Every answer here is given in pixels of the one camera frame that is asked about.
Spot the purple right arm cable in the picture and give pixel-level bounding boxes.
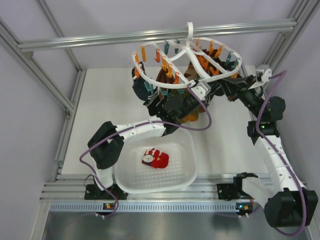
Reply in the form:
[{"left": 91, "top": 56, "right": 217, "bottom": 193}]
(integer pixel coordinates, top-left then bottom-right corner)
[{"left": 256, "top": 69, "right": 308, "bottom": 236}]

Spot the white round clip hanger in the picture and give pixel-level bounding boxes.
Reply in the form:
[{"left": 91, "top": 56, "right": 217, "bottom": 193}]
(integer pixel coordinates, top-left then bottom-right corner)
[{"left": 132, "top": 22, "right": 243, "bottom": 89}]

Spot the perforated cable tray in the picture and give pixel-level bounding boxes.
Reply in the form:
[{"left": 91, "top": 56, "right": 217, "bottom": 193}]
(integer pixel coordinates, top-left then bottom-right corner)
[{"left": 49, "top": 201, "right": 253, "bottom": 213}]

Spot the red santa sock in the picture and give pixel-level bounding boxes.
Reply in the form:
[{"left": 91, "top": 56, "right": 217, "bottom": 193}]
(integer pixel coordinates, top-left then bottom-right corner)
[{"left": 141, "top": 148, "right": 170, "bottom": 169}]

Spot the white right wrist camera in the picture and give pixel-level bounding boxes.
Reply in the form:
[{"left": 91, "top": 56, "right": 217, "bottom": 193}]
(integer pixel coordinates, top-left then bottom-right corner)
[{"left": 255, "top": 64, "right": 272, "bottom": 83}]

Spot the olive striped sock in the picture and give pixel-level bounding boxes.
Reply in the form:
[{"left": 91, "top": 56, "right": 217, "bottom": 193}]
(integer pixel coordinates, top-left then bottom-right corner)
[{"left": 174, "top": 62, "right": 206, "bottom": 125}]

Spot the teal clothes peg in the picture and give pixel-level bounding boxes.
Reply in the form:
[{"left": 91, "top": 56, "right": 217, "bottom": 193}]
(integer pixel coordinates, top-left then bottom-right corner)
[{"left": 158, "top": 87, "right": 171, "bottom": 99}]

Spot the translucent white plastic basket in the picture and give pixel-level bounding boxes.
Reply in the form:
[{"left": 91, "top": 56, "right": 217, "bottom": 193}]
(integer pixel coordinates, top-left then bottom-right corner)
[{"left": 114, "top": 129, "right": 198, "bottom": 194}]

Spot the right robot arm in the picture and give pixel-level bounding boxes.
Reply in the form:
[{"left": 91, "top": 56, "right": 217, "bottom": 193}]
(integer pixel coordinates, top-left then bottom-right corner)
[{"left": 218, "top": 75, "right": 319, "bottom": 229}]

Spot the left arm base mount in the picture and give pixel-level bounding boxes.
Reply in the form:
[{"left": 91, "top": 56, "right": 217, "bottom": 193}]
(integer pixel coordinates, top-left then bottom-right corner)
[{"left": 84, "top": 184, "right": 128, "bottom": 200}]

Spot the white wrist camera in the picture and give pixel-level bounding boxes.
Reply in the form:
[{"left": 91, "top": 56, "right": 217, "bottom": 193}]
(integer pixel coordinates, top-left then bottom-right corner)
[
  {"left": 255, "top": 64, "right": 272, "bottom": 83},
  {"left": 188, "top": 80, "right": 212, "bottom": 101}
]

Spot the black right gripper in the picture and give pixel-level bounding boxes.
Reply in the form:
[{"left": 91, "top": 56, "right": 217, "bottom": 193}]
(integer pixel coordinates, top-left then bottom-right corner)
[{"left": 217, "top": 75, "right": 263, "bottom": 120}]

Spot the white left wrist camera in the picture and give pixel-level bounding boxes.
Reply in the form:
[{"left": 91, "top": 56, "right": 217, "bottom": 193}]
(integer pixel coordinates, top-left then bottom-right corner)
[{"left": 188, "top": 80, "right": 212, "bottom": 101}]

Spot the aluminium top rail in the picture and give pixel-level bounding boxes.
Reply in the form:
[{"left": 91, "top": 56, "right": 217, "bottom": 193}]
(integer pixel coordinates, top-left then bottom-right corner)
[{"left": 17, "top": 18, "right": 298, "bottom": 52}]

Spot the navy blue sock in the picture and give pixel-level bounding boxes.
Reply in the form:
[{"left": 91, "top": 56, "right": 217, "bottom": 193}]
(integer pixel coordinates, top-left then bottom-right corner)
[{"left": 131, "top": 68, "right": 151, "bottom": 105}]

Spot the brown sock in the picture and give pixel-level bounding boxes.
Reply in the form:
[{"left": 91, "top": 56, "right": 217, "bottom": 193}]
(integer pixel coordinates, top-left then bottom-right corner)
[{"left": 156, "top": 68, "right": 175, "bottom": 84}]

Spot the black white striped sock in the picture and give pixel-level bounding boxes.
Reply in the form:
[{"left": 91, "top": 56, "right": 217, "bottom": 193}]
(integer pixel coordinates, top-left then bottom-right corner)
[{"left": 143, "top": 92, "right": 167, "bottom": 117}]

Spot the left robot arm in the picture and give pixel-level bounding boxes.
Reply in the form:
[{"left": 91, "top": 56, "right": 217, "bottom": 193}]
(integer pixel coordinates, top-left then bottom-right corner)
[{"left": 87, "top": 82, "right": 218, "bottom": 199}]

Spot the orange clothes peg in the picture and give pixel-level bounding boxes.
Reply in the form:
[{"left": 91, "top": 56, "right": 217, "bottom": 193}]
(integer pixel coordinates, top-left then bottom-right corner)
[{"left": 161, "top": 56, "right": 169, "bottom": 72}]

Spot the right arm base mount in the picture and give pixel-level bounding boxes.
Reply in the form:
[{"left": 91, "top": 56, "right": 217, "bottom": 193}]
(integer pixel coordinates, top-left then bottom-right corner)
[{"left": 217, "top": 172, "right": 258, "bottom": 201}]

